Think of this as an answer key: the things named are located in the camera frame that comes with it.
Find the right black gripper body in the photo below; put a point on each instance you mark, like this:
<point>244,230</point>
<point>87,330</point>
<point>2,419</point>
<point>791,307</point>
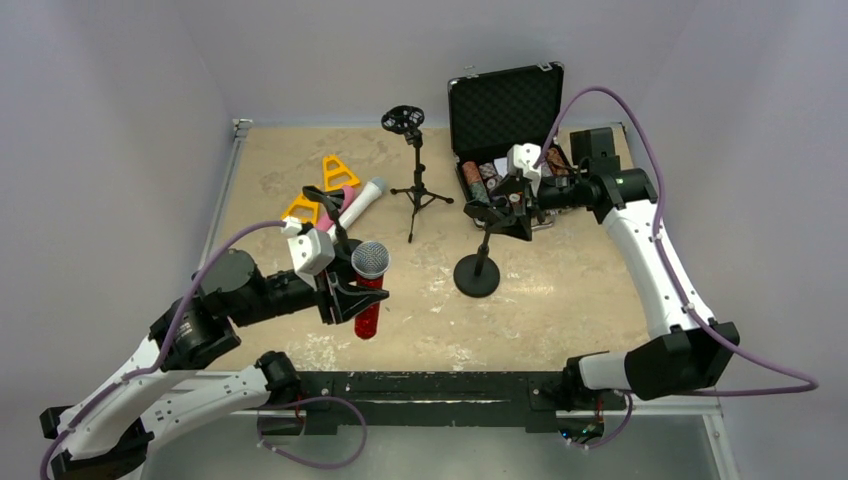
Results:
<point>523,208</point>

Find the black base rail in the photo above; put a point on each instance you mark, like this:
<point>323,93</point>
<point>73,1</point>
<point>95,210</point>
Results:
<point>535,401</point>

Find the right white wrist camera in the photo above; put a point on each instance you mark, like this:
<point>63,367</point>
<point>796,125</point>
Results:
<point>522,158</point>

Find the yellow triangle stand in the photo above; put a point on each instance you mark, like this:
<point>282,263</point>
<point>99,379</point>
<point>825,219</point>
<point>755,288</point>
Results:
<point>303,209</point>
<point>336,174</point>

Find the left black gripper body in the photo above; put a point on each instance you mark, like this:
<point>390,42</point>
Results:
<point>334,295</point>

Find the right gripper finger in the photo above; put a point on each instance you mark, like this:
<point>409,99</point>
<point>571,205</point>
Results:
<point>515,226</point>
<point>512,191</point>

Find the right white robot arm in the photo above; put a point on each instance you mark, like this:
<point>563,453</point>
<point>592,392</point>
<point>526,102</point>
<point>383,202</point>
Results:
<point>683,356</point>

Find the yellow triangle stand far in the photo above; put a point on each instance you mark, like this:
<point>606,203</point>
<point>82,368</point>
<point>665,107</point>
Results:
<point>336,174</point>

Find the yellow triangle stand near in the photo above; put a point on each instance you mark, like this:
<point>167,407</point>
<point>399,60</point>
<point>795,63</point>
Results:
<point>303,209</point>

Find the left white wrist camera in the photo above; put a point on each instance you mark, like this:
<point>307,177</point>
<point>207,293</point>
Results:
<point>311,254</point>

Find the round-base mic stand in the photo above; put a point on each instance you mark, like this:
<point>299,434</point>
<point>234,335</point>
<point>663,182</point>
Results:
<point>477,275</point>
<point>331,201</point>

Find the red glitter microphone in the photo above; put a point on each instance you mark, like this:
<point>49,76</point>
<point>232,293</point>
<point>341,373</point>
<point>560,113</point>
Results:
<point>370,260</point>

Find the white microphone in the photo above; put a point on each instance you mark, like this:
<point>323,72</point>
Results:
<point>354,204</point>

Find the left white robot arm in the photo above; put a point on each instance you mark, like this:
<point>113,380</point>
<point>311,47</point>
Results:
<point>110,433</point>

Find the black poker chip case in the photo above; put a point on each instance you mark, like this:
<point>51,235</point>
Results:
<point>491,112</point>

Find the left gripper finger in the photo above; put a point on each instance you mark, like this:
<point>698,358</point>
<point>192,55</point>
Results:
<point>346,301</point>
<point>343,252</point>

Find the black tripod mic stand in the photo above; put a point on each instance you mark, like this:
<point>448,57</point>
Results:
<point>406,120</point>

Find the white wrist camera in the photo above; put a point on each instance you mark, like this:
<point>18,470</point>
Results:
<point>311,254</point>
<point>522,158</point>

